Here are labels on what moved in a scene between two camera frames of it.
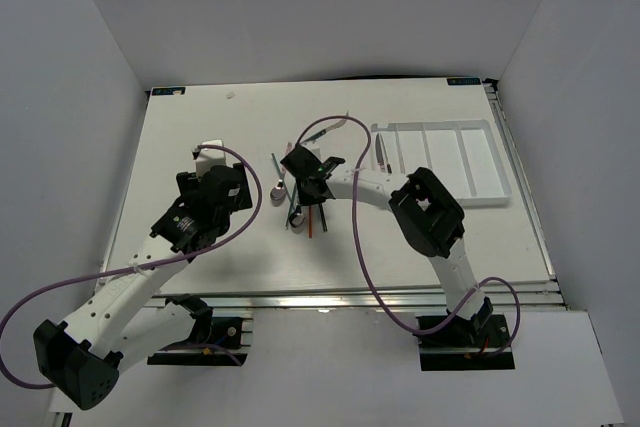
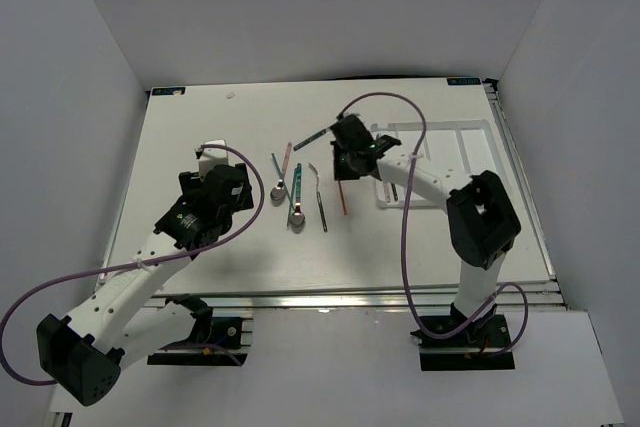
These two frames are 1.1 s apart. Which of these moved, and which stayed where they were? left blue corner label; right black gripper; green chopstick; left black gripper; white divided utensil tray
Moved: right black gripper
Stayed: left blue corner label; green chopstick; white divided utensil tray; left black gripper
